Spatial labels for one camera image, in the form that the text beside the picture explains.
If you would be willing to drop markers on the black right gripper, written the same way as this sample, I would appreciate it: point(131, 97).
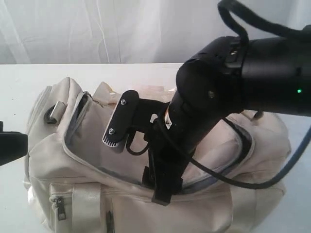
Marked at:
point(168, 129)

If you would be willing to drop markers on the white backdrop curtain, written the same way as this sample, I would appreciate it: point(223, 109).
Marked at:
point(106, 31)

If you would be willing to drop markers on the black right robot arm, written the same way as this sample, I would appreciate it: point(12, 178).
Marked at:
point(229, 75)

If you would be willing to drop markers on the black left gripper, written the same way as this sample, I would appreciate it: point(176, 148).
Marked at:
point(13, 145)

